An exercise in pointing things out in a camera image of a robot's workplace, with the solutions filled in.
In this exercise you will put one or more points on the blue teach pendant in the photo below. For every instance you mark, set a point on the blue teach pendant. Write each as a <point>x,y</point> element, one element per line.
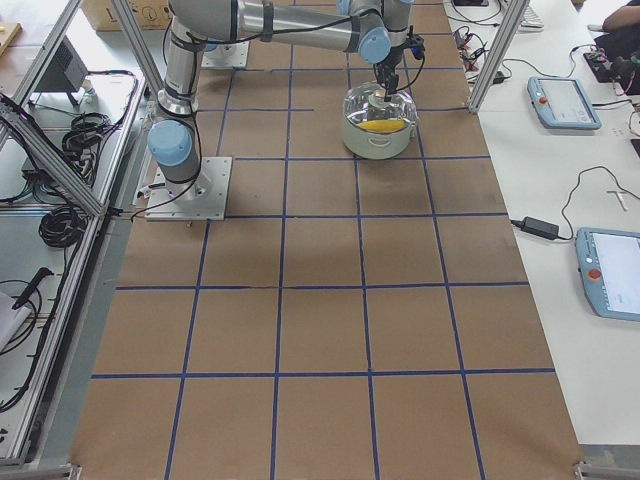
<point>608,264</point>
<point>562,104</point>

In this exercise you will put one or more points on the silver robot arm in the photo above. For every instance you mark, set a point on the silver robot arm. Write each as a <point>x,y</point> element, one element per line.
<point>305,87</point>

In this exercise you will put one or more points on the yellow corn cob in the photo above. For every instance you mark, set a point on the yellow corn cob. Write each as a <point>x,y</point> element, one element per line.
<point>383,126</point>

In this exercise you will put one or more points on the aluminium frame post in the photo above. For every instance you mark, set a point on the aluminium frame post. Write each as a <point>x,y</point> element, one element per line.
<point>500,44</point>

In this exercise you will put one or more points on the pale green cooking pot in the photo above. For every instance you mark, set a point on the pale green cooking pot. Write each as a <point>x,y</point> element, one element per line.
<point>375,146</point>

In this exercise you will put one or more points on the black power adapter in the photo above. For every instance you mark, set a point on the black power adapter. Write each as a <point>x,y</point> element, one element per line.
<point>537,227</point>

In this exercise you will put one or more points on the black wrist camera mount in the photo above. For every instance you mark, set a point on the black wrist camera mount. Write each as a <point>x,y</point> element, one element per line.
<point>415,44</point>

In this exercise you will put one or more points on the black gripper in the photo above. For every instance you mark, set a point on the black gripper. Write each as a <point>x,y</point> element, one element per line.
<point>390,60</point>

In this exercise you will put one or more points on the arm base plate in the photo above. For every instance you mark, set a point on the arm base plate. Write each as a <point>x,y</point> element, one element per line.
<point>225,57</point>
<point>206,199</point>

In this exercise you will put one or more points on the glass pot lid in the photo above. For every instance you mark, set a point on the glass pot lid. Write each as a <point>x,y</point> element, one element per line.
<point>365,102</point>

